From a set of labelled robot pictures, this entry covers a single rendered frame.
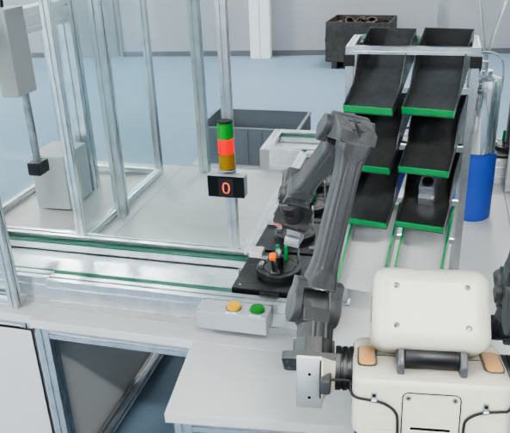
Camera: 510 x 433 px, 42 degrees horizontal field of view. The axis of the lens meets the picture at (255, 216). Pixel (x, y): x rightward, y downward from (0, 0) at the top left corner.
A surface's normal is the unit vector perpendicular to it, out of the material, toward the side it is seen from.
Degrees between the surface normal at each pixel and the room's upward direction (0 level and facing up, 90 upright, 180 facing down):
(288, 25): 90
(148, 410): 0
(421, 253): 45
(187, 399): 0
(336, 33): 90
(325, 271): 77
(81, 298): 90
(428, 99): 25
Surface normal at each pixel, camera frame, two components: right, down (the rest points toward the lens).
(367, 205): -0.21, -0.66
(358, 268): -0.32, -0.36
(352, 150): 0.12, 0.18
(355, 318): -0.04, -0.91
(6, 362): -0.25, 0.41
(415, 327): -0.13, -0.31
